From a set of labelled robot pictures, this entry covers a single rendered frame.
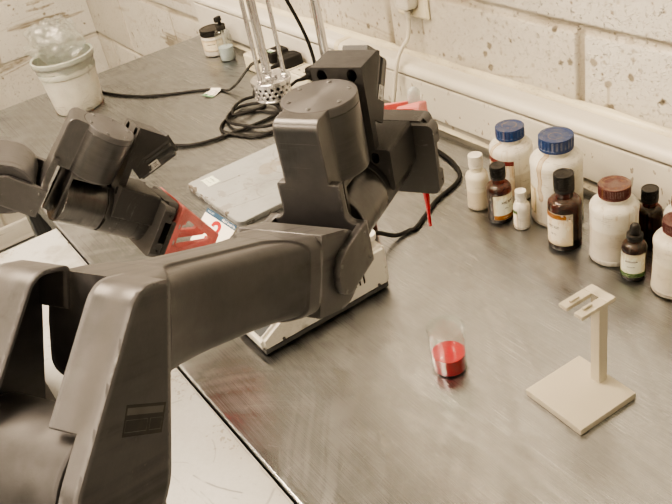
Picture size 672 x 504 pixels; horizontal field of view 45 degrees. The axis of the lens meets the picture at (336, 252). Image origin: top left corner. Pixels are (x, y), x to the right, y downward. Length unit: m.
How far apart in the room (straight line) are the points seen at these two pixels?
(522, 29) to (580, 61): 0.11
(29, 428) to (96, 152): 0.55
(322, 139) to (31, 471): 0.30
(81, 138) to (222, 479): 0.39
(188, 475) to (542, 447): 0.37
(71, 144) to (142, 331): 0.56
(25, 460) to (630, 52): 0.97
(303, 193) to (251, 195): 0.77
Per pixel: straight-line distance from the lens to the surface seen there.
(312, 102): 0.59
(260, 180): 1.40
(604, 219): 1.06
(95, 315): 0.37
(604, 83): 1.23
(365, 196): 0.62
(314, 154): 0.57
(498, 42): 1.35
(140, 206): 0.96
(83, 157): 0.92
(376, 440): 0.89
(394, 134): 0.66
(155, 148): 0.95
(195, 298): 0.43
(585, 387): 0.92
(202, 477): 0.91
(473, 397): 0.92
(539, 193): 1.15
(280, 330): 1.01
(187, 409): 0.99
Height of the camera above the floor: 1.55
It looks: 33 degrees down
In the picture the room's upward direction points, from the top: 12 degrees counter-clockwise
